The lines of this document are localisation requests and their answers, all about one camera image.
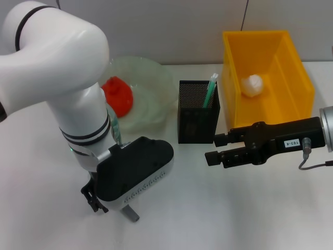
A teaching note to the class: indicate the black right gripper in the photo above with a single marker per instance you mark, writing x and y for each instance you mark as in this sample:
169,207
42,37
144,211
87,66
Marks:
281,138

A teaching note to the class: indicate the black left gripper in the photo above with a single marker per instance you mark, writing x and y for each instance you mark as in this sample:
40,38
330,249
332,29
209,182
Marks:
91,186

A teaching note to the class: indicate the grey marker pen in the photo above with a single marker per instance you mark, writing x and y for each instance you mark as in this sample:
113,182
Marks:
131,213

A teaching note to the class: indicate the green utility knife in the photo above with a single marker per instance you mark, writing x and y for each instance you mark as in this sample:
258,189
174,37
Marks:
210,91

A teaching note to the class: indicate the white paper ball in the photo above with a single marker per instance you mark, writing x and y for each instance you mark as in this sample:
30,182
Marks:
252,87

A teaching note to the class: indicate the clear green-label water bottle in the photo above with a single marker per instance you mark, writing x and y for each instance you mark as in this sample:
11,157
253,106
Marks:
115,127

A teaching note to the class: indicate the red-orange toy orange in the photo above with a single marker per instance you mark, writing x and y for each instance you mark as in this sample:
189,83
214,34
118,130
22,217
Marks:
121,99

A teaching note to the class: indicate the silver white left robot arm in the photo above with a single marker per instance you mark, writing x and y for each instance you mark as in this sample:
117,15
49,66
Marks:
52,52

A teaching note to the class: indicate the black mesh pen holder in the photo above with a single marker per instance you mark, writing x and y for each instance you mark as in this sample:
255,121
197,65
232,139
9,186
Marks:
197,125

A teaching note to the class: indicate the pale green glass fruit plate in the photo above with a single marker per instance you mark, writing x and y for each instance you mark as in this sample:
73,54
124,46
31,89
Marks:
151,104

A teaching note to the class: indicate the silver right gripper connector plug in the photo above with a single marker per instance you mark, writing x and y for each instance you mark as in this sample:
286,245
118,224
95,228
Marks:
307,147

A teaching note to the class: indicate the yellow plastic bin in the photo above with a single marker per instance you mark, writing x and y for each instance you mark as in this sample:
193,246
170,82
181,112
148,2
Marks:
286,78

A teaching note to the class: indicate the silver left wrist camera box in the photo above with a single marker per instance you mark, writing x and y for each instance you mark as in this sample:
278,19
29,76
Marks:
135,161

